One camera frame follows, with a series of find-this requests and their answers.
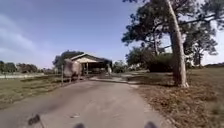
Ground open shelter with gabled roof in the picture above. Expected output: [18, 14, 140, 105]
[69, 52, 114, 76]

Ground pale bush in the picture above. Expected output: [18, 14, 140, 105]
[63, 58, 83, 81]

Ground grey concrete path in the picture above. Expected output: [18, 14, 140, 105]
[0, 77, 178, 128]

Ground dark green bushes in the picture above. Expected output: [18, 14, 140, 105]
[125, 46, 176, 74]

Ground dark leafy tree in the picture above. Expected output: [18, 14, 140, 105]
[52, 49, 85, 70]

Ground thin pole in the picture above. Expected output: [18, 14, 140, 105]
[60, 64, 65, 86]

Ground large leaning pine tree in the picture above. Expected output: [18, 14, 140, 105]
[121, 0, 224, 89]

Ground dry brown grass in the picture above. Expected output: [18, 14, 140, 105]
[125, 67, 224, 128]

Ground dark pine tree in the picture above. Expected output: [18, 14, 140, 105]
[182, 22, 220, 68]

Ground green grass field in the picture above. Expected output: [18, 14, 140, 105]
[0, 73, 82, 111]

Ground distant row of trees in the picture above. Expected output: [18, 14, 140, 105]
[0, 60, 56, 75]

